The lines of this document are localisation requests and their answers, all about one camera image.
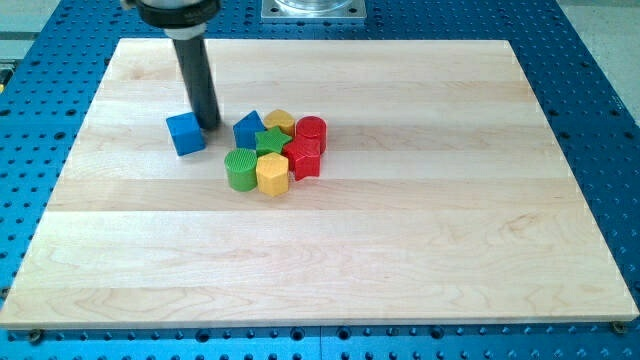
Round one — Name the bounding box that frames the blue triangular prism block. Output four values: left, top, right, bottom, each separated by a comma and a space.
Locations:
233, 110, 265, 150

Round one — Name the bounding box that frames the yellow cylinder block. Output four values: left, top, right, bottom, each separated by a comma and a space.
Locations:
263, 109, 296, 137

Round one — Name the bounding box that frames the blue wooden cube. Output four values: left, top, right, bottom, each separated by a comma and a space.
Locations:
166, 112, 206, 156

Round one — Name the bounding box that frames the red cylinder block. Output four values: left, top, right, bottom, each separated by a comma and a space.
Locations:
296, 116, 327, 154

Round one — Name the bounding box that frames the light wooden board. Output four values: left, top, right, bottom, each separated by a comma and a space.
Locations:
1, 39, 638, 329

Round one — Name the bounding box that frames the left corner board clamp screw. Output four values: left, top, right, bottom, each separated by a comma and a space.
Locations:
26, 329, 44, 345

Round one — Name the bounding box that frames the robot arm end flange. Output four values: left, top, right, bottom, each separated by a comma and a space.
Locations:
120, 0, 222, 40

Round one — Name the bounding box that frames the yellow hexagonal block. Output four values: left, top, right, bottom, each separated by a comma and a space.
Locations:
256, 153, 289, 197

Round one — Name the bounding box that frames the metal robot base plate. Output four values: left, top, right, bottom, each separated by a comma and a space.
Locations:
260, 0, 367, 22

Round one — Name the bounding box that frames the corner board clamp screw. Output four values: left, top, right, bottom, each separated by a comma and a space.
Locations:
26, 329, 44, 345
610, 321, 628, 335

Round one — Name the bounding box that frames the right corner board clamp screw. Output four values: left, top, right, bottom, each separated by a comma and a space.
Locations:
610, 321, 628, 335

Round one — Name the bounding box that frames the green star block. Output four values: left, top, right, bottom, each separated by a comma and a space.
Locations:
255, 127, 293, 157

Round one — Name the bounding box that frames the red star-shaped block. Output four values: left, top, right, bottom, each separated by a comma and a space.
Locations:
282, 137, 321, 181

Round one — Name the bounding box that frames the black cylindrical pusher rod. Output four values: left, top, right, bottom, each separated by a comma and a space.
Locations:
173, 36, 221, 131

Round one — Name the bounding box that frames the green cylinder block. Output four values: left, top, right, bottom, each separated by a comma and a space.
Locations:
224, 148, 257, 192

